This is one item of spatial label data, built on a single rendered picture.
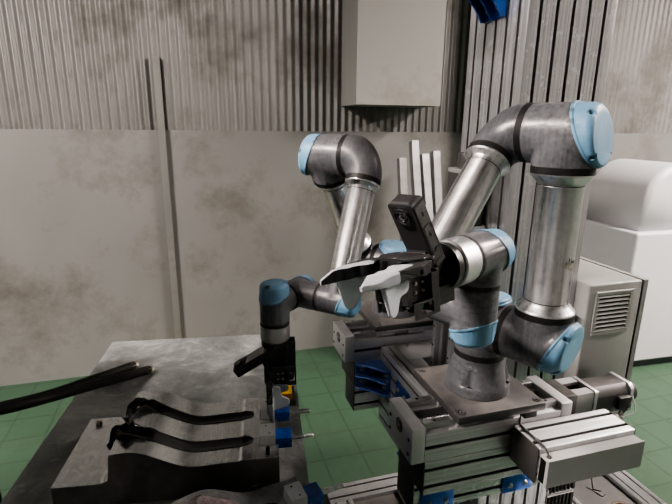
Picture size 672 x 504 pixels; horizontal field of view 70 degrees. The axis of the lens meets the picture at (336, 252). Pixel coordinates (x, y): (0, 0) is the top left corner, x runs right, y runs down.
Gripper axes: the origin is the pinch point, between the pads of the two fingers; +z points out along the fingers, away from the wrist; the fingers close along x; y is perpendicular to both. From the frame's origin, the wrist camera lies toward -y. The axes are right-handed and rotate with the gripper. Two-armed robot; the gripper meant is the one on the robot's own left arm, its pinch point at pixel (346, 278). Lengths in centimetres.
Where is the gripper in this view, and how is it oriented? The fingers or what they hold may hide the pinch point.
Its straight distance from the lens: 58.2
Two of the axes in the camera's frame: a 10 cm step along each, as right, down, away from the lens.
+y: 0.8, 9.8, 1.6
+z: -7.4, 1.7, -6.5
